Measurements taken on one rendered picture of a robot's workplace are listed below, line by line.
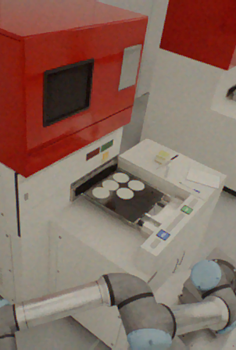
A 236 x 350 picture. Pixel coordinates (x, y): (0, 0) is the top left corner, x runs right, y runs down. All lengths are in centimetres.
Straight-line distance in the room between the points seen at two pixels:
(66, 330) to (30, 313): 143
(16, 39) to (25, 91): 18
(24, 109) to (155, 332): 90
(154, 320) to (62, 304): 26
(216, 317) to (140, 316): 35
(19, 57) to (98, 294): 83
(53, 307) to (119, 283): 20
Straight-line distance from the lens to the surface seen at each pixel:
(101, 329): 225
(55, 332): 245
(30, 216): 177
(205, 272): 136
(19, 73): 131
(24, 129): 140
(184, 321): 114
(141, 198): 200
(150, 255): 164
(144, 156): 226
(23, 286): 214
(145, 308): 103
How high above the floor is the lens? 215
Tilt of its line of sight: 37 degrees down
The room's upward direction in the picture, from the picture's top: 10 degrees clockwise
